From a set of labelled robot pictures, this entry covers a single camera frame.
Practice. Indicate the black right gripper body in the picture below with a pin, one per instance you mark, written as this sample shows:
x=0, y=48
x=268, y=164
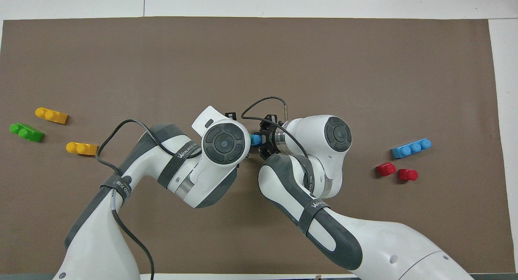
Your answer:
x=269, y=138

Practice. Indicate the blue three-stud toy brick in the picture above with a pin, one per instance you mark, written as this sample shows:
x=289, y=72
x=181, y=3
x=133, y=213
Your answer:
x=255, y=140
x=410, y=148

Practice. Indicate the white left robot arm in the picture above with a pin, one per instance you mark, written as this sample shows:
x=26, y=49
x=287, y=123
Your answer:
x=101, y=239

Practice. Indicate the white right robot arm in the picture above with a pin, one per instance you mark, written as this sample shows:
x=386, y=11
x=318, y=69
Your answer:
x=384, y=239

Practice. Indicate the brown table mat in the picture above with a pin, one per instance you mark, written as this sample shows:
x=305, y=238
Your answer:
x=259, y=61

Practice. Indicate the red one-stud toy brick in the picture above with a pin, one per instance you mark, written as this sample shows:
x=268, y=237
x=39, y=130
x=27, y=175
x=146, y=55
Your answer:
x=386, y=169
x=408, y=174

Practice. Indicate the yellow two-stud toy brick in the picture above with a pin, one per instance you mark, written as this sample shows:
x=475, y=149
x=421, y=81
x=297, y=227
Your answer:
x=81, y=149
x=51, y=115

